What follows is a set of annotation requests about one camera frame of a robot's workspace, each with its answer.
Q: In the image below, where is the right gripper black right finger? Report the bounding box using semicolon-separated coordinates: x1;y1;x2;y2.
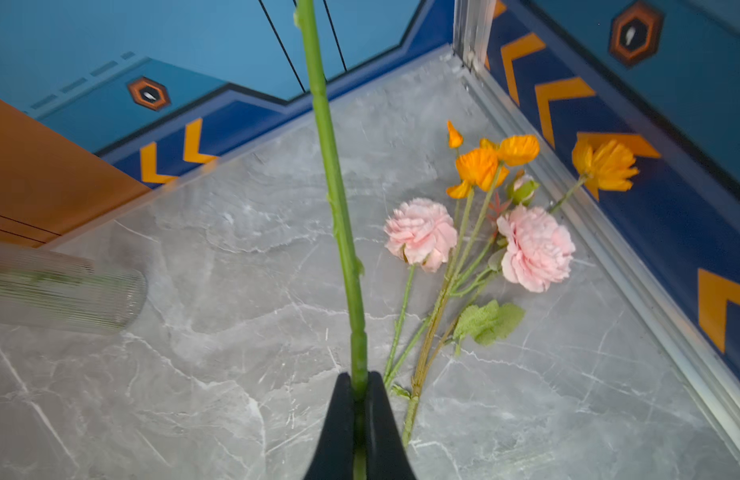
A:
364;371;416;480

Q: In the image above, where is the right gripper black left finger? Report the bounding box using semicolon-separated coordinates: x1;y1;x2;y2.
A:
304;373;356;480

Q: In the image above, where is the pink peony flower stem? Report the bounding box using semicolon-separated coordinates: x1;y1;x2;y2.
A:
381;170;578;391

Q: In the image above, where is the orange gerbera with leaf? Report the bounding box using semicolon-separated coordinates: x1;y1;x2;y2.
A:
295;1;369;479

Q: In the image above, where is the clear glass vase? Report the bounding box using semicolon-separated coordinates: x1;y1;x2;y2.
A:
0;243;148;334

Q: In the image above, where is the orange flower stem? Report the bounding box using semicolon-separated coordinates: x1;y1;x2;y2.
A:
383;134;639;444

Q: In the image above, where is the aluminium corner post right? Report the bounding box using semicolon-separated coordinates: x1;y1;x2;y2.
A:
453;0;498;72

